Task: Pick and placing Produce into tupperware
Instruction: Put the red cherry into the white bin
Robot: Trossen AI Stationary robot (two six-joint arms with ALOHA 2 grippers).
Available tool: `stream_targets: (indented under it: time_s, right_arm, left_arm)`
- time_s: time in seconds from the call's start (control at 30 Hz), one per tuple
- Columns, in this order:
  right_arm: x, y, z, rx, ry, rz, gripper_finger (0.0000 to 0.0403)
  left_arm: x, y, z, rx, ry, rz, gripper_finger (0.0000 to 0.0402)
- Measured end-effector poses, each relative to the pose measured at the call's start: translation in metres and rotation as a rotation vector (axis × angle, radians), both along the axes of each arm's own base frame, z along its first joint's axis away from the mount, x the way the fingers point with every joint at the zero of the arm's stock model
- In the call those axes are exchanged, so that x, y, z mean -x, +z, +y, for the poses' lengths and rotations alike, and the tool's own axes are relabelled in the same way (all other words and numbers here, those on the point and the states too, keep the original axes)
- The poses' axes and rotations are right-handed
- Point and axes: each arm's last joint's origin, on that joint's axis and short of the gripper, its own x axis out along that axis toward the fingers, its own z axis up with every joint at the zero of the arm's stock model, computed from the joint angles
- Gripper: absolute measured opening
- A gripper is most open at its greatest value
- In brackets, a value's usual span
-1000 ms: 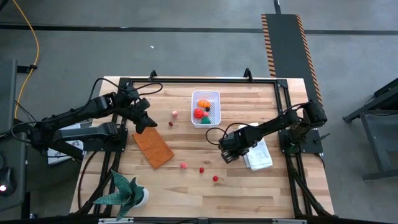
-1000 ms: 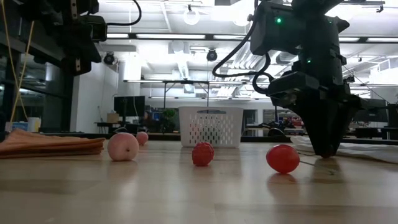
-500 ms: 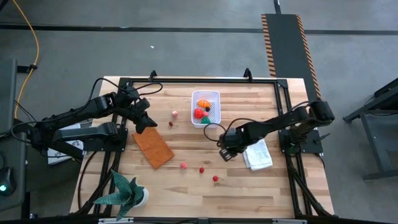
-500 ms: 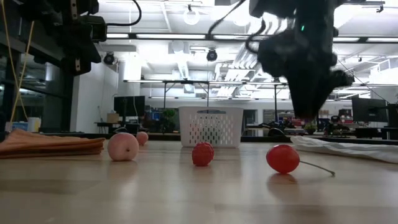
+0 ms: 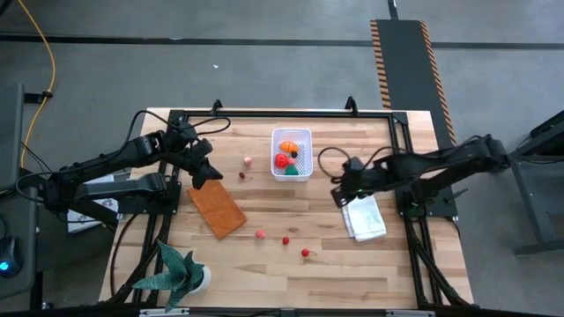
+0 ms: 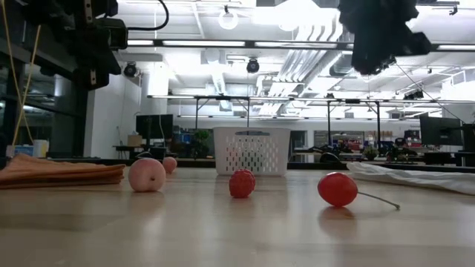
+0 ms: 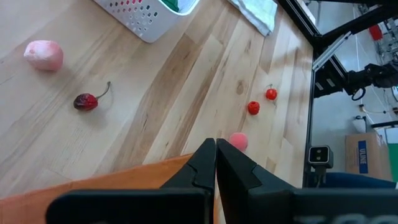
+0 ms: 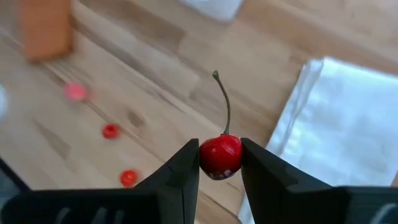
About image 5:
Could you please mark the orange toy pepper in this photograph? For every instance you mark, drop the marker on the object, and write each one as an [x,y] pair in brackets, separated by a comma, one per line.
[288,146]

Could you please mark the white perforated plastic basket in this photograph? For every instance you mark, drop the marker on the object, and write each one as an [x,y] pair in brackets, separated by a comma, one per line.
[306,141]

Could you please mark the orange folded cloth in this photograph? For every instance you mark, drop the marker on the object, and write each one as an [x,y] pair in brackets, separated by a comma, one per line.
[216,209]

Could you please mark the black aluminium rig frame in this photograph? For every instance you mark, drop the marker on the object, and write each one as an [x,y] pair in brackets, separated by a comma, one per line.
[286,113]

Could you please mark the black desk stand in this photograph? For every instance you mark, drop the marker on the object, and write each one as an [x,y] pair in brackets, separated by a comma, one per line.
[551,132]

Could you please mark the red toy raspberry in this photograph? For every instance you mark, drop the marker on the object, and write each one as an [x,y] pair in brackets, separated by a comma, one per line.
[285,241]

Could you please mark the grey desk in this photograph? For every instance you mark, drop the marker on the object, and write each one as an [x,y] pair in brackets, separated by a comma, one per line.
[11,132]

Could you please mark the black computer mouse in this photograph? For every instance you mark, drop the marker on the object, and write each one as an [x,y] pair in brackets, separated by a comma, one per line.
[9,255]

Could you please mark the dark red toy cherry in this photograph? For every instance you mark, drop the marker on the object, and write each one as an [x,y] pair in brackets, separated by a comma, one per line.
[242,175]

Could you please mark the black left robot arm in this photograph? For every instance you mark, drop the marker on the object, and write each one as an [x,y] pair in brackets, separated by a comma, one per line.
[132,152]

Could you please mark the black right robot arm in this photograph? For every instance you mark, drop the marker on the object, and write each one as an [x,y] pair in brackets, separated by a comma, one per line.
[440,160]

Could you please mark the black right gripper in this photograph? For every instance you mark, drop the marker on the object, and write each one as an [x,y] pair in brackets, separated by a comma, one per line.
[357,176]

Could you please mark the red toy tomato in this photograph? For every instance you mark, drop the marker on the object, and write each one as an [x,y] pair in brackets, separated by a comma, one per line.
[281,160]

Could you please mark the green plant in white pot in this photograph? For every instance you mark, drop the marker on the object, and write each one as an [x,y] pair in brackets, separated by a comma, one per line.
[176,273]

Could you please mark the black striped-edge floor mat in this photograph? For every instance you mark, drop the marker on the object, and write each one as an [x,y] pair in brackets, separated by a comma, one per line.
[405,66]

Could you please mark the white folded cloth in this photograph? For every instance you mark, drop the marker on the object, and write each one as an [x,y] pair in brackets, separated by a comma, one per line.
[365,220]

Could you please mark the white paper booklet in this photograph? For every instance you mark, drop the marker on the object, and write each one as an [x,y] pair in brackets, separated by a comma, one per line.
[83,220]

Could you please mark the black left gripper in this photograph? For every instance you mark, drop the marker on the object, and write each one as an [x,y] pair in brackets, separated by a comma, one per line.
[196,152]

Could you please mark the black frame clamp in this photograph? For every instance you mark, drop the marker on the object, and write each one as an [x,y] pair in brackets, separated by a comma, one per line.
[351,105]
[216,106]

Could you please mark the green toy pepper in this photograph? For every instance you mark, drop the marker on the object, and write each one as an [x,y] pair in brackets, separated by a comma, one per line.
[291,171]

